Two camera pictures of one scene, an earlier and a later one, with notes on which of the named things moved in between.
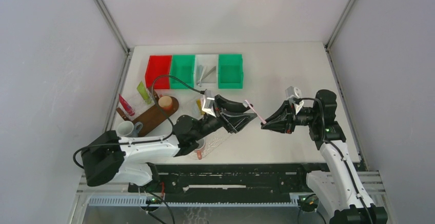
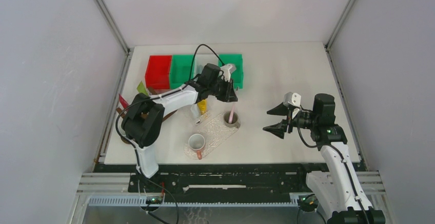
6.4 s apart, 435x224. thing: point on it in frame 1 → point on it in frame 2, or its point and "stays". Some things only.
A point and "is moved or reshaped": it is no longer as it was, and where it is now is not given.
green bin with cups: (182, 67) stays
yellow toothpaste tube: (199, 103) stays
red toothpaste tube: (127, 106) stays
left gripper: (234, 121) → (229, 95)
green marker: (144, 92) stays
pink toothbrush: (246, 103) is moved or reshaped
